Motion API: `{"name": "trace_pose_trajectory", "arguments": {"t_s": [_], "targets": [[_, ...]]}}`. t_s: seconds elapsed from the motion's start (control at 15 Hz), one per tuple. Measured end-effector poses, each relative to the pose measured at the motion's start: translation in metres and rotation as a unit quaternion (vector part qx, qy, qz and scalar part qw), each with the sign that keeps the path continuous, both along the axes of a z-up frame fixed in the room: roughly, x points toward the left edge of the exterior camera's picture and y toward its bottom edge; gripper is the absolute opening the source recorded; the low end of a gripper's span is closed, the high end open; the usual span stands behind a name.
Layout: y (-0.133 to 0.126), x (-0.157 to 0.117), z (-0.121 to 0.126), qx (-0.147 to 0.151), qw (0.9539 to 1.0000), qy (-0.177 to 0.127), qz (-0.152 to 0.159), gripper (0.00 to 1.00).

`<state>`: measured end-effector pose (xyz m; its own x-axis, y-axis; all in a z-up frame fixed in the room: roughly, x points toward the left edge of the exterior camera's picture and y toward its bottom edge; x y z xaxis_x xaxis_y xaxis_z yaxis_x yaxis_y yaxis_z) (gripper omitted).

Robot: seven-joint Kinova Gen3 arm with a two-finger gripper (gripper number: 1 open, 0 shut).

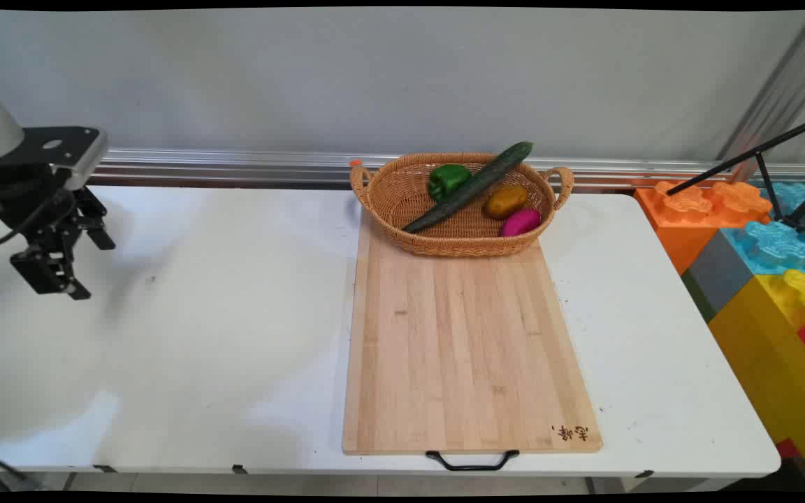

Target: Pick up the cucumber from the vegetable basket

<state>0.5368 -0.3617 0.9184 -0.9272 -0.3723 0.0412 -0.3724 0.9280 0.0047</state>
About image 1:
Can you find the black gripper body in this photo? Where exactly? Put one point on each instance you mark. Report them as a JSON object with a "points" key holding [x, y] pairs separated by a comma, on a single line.
{"points": [[25, 199]]}

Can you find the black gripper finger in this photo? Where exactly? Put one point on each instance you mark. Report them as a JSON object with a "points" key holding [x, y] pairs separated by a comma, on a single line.
{"points": [[42, 272], [95, 216]]}

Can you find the long green cucumber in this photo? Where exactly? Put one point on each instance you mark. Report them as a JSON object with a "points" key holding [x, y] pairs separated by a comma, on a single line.
{"points": [[476, 185]]}

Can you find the green bell pepper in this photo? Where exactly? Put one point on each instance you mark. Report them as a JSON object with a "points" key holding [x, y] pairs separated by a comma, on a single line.
{"points": [[448, 180]]}

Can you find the woven wicker basket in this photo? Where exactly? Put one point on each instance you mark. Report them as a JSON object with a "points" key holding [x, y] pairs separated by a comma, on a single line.
{"points": [[465, 237]]}

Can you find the wooden cutting board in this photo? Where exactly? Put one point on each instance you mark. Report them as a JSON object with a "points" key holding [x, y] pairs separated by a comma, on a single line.
{"points": [[465, 349]]}

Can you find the brown potato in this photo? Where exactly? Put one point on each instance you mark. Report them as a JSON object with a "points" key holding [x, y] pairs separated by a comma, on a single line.
{"points": [[506, 201]]}

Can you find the magenta sweet potato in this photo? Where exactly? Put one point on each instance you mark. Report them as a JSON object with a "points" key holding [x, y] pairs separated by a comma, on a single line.
{"points": [[520, 223]]}

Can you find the orange toy block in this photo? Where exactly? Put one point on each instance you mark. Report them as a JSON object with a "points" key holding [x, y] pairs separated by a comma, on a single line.
{"points": [[682, 216]]}

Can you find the grey toy block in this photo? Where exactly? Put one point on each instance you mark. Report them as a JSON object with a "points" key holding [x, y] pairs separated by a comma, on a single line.
{"points": [[717, 272]]}

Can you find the black tripod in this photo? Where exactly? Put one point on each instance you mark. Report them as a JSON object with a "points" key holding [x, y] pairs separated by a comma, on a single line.
{"points": [[769, 185]]}

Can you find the blue toy block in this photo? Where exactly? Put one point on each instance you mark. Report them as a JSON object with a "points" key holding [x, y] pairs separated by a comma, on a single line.
{"points": [[773, 248]]}

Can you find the yellow toy block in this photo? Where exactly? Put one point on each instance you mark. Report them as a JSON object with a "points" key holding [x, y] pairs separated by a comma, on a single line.
{"points": [[773, 363]]}

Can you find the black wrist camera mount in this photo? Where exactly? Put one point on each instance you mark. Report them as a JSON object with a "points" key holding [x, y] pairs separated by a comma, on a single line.
{"points": [[60, 147]]}

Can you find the aluminium rail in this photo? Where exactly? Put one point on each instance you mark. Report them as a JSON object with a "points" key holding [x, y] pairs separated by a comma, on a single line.
{"points": [[235, 168]]}

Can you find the aluminium post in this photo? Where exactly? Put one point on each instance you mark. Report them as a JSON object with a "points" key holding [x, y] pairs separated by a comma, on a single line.
{"points": [[780, 91]]}

